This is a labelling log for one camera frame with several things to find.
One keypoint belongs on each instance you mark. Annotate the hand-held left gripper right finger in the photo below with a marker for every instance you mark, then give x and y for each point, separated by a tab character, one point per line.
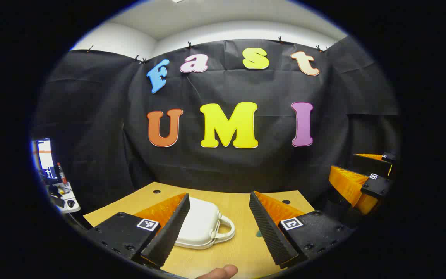
269	228

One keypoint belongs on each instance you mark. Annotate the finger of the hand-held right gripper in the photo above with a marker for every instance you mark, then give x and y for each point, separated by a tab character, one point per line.
376	186
374	164

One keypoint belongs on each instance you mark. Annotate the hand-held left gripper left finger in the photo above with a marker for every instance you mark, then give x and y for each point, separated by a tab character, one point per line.
170	228

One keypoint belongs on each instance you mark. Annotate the red bottle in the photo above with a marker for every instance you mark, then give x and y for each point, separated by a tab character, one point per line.
62	174

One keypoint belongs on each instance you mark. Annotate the white side table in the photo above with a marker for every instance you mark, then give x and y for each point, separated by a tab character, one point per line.
66	199

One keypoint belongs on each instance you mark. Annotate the computer monitor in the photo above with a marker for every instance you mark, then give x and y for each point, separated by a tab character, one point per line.
45	155

